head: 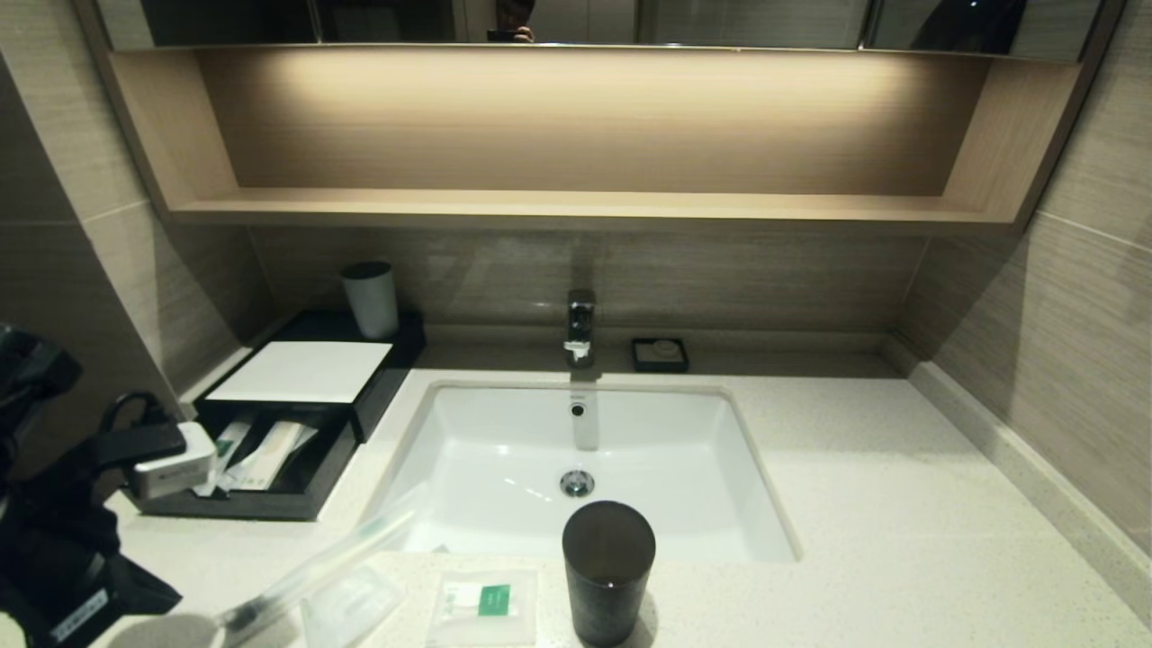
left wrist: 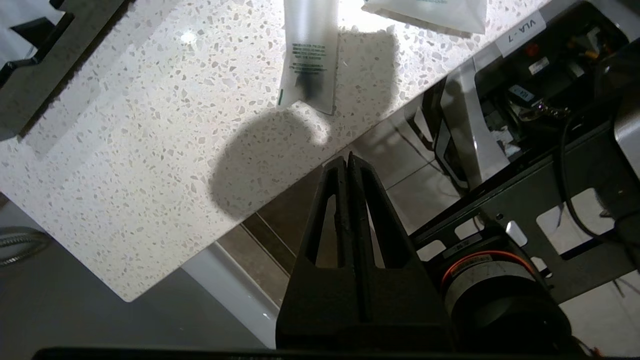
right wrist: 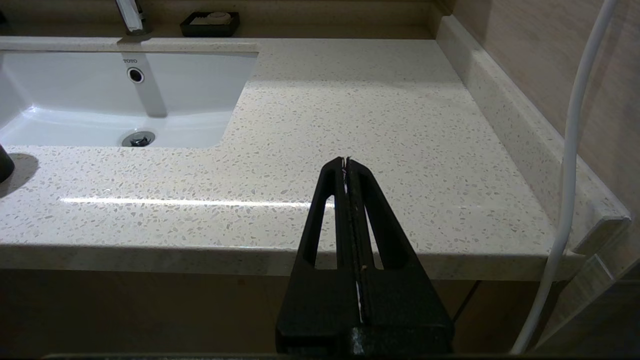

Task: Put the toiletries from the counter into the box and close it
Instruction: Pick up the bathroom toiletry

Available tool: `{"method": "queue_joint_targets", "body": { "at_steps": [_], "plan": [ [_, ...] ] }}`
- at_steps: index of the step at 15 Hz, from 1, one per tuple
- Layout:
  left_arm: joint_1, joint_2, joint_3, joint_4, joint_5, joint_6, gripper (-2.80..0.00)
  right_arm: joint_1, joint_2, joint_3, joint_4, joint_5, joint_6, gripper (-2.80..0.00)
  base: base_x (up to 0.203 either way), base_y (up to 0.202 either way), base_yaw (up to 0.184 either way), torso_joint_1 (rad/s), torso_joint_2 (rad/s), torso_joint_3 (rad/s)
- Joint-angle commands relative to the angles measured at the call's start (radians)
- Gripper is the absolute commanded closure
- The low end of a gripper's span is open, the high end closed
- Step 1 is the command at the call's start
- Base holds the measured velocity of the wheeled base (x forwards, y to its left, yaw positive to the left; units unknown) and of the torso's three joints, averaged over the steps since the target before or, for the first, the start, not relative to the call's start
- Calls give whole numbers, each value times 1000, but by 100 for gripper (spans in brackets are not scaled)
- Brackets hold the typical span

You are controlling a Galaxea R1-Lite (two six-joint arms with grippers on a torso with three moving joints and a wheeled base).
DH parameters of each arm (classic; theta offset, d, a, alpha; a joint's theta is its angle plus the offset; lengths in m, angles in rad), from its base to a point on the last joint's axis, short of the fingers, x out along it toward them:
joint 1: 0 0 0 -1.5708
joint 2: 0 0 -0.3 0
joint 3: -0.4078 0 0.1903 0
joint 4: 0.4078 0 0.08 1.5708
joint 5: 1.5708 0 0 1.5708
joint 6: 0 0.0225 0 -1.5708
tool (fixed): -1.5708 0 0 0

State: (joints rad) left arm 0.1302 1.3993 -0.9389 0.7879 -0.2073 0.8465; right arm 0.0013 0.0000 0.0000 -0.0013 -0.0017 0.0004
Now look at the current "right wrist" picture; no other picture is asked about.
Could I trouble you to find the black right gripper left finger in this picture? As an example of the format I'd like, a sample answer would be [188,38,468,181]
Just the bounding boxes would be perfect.
[276,157,362,352]

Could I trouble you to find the black cup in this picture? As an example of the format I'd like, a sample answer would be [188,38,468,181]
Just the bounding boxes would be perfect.
[0,144,16,184]

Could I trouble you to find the chrome drain plug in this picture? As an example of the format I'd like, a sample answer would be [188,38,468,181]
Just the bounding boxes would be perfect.
[121,131,156,148]

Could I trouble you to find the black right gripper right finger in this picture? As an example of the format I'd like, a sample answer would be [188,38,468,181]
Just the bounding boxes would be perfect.
[346,157,455,352]

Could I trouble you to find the white cable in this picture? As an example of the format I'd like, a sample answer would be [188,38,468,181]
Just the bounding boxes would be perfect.
[510,0,621,356]

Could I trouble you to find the wooden vanity cabinet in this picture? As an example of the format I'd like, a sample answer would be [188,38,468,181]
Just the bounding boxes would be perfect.
[0,269,556,356]

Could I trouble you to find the chrome faucet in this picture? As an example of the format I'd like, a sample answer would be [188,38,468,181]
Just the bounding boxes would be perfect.
[115,0,153,37]

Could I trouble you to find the black soap dish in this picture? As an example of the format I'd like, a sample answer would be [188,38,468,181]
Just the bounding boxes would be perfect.
[180,11,241,38]

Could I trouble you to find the beige soap bar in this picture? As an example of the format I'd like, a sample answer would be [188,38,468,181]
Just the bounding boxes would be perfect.
[190,12,234,26]

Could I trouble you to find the white sink basin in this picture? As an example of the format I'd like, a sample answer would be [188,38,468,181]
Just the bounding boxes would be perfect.
[0,37,261,149]

